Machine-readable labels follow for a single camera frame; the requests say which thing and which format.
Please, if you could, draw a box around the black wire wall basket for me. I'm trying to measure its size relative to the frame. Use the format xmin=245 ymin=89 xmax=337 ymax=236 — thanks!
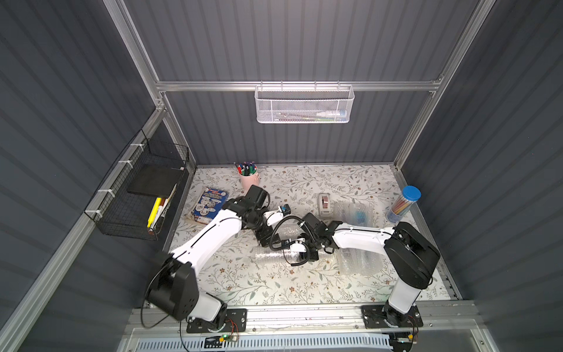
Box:
xmin=84 ymin=132 xmax=190 ymax=241

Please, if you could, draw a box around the blue children's book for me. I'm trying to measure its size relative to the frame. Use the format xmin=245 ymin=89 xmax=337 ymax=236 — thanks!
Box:
xmin=192 ymin=188 xmax=229 ymax=224

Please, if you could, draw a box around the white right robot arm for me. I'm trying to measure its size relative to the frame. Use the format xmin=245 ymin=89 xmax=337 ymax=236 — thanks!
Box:
xmin=281 ymin=214 xmax=441 ymax=329

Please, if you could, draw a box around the purple bottle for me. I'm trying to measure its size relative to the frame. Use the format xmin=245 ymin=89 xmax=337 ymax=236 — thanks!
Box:
xmin=255 ymin=248 xmax=293 ymax=264

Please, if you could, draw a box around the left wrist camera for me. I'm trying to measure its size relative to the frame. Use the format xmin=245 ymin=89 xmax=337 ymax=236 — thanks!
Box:
xmin=264 ymin=204 xmax=291 ymax=226

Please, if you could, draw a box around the clear tape dispenser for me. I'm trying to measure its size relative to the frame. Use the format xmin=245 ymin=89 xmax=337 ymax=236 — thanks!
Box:
xmin=318 ymin=193 xmax=332 ymax=219

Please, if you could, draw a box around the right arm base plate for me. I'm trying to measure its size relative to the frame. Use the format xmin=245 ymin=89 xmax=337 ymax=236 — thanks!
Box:
xmin=360 ymin=303 xmax=424 ymax=329

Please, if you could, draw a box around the blue glass bottle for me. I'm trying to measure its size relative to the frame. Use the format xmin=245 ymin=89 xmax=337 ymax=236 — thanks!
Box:
xmin=352 ymin=210 xmax=371 ymax=227

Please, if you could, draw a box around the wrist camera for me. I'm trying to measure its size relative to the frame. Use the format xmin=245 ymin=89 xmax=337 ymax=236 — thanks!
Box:
xmin=289 ymin=241 xmax=308 ymax=255
xmin=264 ymin=204 xmax=291 ymax=226

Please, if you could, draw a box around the blue-lidded pencil tube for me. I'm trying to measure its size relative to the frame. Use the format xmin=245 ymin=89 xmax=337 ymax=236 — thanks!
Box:
xmin=386 ymin=186 xmax=422 ymax=224

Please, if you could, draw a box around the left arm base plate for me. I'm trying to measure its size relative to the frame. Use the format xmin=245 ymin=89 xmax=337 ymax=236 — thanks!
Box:
xmin=185 ymin=308 xmax=248 ymax=334

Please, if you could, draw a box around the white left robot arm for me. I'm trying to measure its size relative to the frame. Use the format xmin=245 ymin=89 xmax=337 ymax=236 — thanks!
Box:
xmin=145 ymin=186 xmax=291 ymax=329

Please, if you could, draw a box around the yellow highlighter marker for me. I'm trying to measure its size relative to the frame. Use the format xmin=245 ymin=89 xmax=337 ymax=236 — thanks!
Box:
xmin=147 ymin=197 xmax=162 ymax=229

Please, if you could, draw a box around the pink pen holder cup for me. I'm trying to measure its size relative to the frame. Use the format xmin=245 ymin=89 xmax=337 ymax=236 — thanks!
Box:
xmin=239 ymin=172 xmax=260 ymax=194

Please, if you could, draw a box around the white wire mesh basket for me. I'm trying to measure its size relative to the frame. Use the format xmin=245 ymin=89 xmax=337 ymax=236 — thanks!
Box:
xmin=255 ymin=84 xmax=355 ymax=124

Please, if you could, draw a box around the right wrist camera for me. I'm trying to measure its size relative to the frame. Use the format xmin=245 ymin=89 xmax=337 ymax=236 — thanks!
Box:
xmin=289 ymin=241 xmax=308 ymax=255

